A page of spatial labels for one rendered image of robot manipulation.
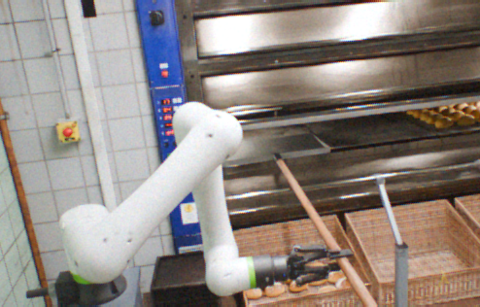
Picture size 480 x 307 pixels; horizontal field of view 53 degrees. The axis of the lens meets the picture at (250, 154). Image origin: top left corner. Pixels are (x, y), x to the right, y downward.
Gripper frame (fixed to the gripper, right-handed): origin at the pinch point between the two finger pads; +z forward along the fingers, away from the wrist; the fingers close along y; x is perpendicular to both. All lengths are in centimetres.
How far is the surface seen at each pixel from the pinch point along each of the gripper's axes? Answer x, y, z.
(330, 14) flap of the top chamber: -101, -66, 29
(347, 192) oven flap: -97, 22, 34
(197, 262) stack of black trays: -77, 38, -45
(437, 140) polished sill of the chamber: -99, 0, 82
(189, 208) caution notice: -95, 18, -46
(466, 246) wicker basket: -74, 48, 86
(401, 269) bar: -39, 32, 37
